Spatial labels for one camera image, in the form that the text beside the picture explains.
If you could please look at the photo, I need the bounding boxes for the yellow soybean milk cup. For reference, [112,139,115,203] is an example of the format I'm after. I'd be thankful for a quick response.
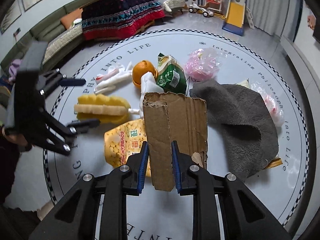
[104,119,147,168]

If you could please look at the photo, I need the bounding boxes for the gold snack wrapper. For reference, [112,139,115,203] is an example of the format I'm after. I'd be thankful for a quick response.
[265,155,283,169]

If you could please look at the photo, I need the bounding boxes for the orange peel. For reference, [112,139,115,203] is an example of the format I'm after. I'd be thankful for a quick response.
[132,60,158,88]

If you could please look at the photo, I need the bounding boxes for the white cotton glove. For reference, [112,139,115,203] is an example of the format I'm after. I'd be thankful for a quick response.
[128,72,164,118]
[94,62,133,95]

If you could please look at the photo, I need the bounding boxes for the grey felt cloth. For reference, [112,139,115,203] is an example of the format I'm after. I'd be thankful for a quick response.
[189,79,279,181]

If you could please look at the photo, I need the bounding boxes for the torn brown cardboard piece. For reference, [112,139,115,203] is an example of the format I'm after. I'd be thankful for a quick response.
[143,92,208,192]

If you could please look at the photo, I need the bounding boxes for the green snack packet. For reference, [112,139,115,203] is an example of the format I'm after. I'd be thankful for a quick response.
[156,53,187,94]

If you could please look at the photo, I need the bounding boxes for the pink plastic bag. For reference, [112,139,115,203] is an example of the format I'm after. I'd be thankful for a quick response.
[184,48,227,82]

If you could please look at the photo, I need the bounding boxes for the left hand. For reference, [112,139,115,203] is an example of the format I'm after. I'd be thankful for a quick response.
[2,127,28,147]

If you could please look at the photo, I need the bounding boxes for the quilted sofa mat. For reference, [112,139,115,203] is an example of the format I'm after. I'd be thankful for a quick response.
[42,24,82,64]

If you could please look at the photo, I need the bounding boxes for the round white table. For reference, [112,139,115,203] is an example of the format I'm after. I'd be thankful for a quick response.
[43,29,309,239]

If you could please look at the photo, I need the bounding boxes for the purple backpack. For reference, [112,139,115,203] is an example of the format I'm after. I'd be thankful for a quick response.
[9,59,22,83]

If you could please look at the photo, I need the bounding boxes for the orange cushion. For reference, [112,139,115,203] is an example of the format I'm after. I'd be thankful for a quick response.
[60,8,83,29]

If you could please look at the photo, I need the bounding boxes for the green sofa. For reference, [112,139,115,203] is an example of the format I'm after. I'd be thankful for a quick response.
[1,0,94,72]

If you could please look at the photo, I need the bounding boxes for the table with patterned blanket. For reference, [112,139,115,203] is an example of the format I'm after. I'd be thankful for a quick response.
[81,0,165,41]

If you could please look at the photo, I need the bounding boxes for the woven basket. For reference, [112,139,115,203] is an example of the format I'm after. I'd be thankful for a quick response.
[162,0,188,13]

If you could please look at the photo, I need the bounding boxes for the toy ride-on car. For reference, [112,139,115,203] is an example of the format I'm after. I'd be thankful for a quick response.
[188,0,214,18]

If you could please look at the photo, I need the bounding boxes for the toy slide swing set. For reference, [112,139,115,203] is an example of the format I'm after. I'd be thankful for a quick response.
[197,0,255,36]

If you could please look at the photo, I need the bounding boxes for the wall cartoon decorations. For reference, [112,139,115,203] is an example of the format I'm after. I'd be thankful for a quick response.
[307,9,316,30]

